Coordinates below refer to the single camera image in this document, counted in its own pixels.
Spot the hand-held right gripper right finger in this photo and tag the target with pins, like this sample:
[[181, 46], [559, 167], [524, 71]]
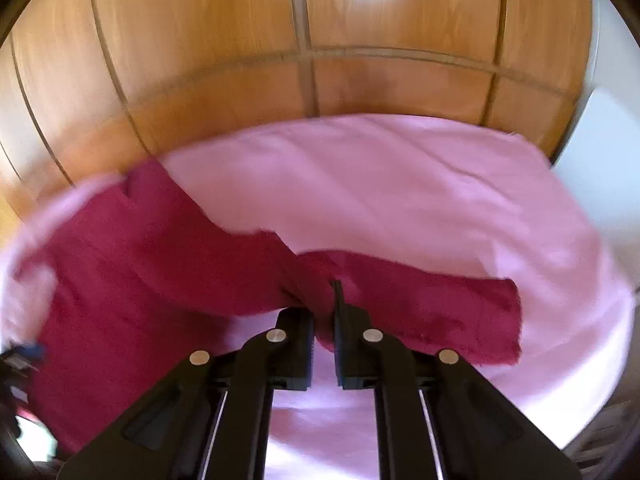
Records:
[[350, 352]]

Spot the pink bed sheet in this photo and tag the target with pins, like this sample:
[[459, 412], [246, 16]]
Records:
[[400, 195]]

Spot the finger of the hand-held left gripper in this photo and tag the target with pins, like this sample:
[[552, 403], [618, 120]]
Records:
[[29, 351]]

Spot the dark red garment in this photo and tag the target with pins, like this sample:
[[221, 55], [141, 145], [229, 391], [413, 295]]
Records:
[[150, 280]]

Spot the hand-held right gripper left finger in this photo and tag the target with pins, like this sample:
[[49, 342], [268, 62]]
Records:
[[295, 352]]

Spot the wooden wardrobe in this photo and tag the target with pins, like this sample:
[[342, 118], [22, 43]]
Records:
[[280, 60]]

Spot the pale slatted rack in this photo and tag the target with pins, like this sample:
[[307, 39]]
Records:
[[607, 430]]

